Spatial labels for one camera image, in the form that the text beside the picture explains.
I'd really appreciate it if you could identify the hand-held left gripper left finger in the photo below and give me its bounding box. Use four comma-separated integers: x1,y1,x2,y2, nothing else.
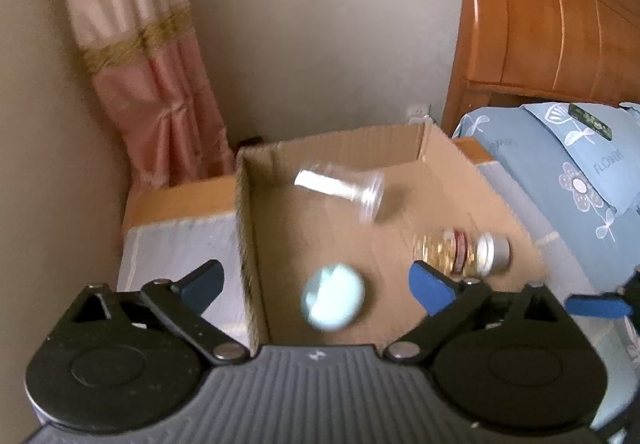
47,260,251,366

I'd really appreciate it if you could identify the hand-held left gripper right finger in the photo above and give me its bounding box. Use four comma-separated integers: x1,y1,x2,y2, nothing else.
384,261,583,367

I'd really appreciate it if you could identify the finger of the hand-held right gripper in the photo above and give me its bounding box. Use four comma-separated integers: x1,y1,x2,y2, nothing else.
565,267,640,320

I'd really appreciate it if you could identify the cardboard box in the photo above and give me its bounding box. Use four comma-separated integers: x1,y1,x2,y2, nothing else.
234,123,548,350

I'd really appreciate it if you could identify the mint green round case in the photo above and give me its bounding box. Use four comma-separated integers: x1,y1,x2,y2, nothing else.
301,263,366,331

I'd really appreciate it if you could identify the gold bead jar silver cap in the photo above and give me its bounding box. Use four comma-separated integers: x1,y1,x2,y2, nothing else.
412,227,513,277

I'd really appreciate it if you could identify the grey checked cloth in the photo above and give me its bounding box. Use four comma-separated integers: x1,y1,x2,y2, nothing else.
117,160,640,425

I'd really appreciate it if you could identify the clear empty glass jar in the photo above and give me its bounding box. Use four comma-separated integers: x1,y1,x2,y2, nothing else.
294,161,386,225

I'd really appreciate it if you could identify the green packet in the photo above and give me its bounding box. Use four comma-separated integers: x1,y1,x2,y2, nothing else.
567,104,614,141

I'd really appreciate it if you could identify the pink curtain with gold band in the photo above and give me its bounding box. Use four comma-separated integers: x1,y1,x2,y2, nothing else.
55,0,236,190

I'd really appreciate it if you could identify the wooden headboard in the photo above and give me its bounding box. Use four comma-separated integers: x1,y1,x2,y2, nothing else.
442,0,640,137

